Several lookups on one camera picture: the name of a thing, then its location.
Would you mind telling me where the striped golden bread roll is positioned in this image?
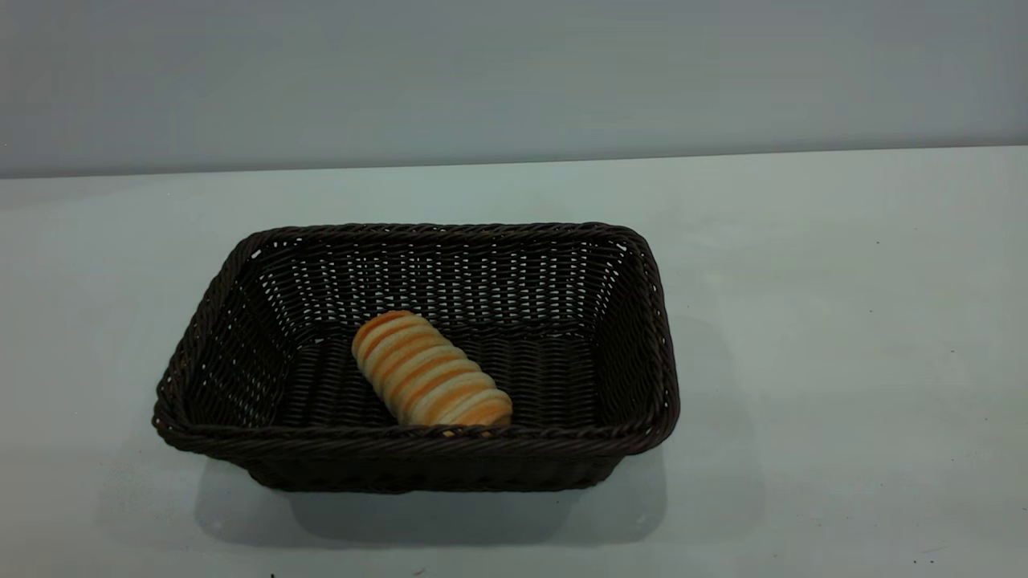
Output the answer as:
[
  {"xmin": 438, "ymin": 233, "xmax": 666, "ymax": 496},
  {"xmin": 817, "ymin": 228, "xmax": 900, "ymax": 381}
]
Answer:
[{"xmin": 351, "ymin": 310, "xmax": 514, "ymax": 428}]

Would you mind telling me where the dark brown woven wicker basket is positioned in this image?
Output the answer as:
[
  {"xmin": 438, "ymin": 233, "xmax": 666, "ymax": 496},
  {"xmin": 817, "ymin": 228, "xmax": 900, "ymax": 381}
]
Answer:
[{"xmin": 151, "ymin": 222, "xmax": 682, "ymax": 494}]

